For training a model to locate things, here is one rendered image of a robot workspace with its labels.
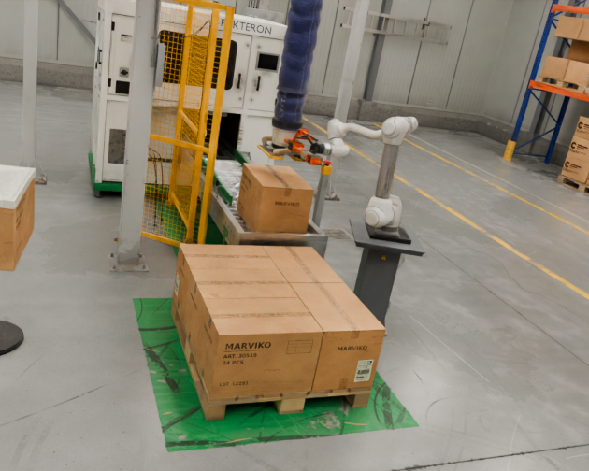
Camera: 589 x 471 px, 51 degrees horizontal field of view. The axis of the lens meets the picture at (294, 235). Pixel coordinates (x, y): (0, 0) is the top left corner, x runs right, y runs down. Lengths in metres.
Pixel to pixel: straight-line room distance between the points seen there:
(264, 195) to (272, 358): 1.45
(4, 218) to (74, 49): 9.50
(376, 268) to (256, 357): 1.45
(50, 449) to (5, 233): 1.12
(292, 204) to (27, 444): 2.36
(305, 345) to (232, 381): 0.44
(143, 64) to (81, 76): 8.08
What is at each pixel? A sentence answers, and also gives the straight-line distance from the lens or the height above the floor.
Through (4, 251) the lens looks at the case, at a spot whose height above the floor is 0.73.
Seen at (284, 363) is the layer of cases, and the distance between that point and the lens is 3.47.
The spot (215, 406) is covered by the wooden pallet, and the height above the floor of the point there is 0.09.
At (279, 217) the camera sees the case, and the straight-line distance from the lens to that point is 4.54.
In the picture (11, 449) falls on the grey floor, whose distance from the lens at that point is 3.39.
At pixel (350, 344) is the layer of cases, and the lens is 3.57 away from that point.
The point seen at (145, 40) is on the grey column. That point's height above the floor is 1.78.
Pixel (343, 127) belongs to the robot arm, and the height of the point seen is 1.42.
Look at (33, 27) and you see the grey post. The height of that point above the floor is 1.56.
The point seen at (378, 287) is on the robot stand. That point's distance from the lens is 4.56.
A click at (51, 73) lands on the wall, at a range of 12.74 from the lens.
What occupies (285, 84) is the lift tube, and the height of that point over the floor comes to 1.65.
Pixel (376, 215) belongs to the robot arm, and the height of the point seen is 0.97.
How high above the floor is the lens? 2.19
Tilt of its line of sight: 20 degrees down
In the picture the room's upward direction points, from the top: 10 degrees clockwise
